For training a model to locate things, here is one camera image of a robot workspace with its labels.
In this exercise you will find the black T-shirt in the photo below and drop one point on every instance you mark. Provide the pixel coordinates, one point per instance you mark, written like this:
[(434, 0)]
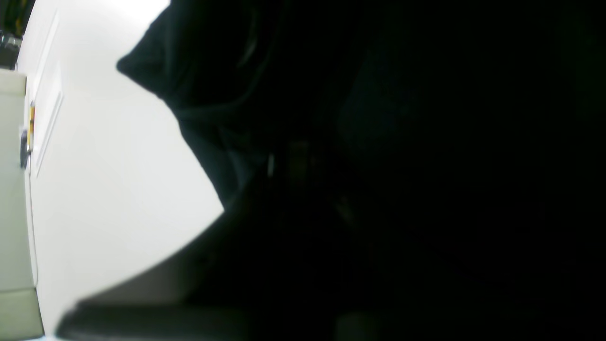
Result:
[(406, 170)]

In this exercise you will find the yellow pencil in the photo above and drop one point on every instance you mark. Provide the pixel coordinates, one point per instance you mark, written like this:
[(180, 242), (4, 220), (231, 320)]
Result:
[(31, 126)]

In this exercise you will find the grey pen tool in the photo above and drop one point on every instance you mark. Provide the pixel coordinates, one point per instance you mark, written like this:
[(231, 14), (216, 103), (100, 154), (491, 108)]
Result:
[(24, 149)]

